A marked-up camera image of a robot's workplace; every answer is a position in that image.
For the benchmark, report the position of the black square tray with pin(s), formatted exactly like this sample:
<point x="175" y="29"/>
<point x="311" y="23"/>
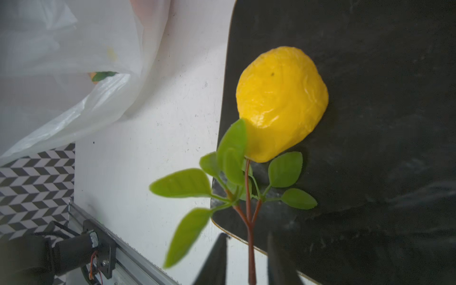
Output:
<point x="381" y="163"/>

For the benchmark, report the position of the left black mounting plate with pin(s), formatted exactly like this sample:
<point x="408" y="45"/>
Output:
<point x="105" y="251"/>

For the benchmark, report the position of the white plastic bag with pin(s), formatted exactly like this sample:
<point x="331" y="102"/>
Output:
<point x="48" y="49"/>

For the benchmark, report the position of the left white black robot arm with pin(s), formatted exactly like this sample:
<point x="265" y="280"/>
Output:
<point x="38" y="259"/>

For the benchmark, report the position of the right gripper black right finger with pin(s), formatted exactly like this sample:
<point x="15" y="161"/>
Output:
<point x="280" y="269"/>

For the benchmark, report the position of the yellow lemon with leaves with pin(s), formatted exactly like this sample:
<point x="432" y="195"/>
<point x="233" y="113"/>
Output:
<point x="280" y="98"/>

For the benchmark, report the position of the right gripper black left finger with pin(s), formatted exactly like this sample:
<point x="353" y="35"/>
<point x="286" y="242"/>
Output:
<point x="213" y="271"/>

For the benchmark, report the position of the green pear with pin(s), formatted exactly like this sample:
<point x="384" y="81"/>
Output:
<point x="99" y="76"/>

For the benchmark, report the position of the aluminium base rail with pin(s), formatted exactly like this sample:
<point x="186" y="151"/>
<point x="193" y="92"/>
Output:
<point x="131" y="267"/>

